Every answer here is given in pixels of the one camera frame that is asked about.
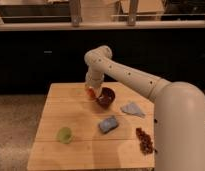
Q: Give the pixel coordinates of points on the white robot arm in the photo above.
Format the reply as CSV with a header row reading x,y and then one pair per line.
x,y
179,110

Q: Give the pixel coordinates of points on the grey blue cloth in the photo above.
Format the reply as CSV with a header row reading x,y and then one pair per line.
x,y
133,109

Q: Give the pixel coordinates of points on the dark round bowl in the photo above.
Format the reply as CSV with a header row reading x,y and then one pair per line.
x,y
106,97

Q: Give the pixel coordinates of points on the wooden shelf rail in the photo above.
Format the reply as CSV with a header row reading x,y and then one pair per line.
x,y
20,15

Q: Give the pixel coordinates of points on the dark counter cabinet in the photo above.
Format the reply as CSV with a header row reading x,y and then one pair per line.
x,y
30,61

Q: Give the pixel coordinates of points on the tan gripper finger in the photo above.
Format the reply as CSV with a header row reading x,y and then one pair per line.
x,y
97,92

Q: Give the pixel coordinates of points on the blue sponge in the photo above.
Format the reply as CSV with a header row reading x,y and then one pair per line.
x,y
108,124

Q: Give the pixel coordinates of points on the red orange apple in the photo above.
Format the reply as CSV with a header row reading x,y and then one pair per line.
x,y
91,93

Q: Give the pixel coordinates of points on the wooden table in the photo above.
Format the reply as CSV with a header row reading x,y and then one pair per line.
x,y
67,105

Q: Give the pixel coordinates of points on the dark grape bunch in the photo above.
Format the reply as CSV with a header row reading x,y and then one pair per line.
x,y
146,144

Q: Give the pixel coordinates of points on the green plastic cup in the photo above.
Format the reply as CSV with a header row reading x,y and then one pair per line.
x,y
64,135

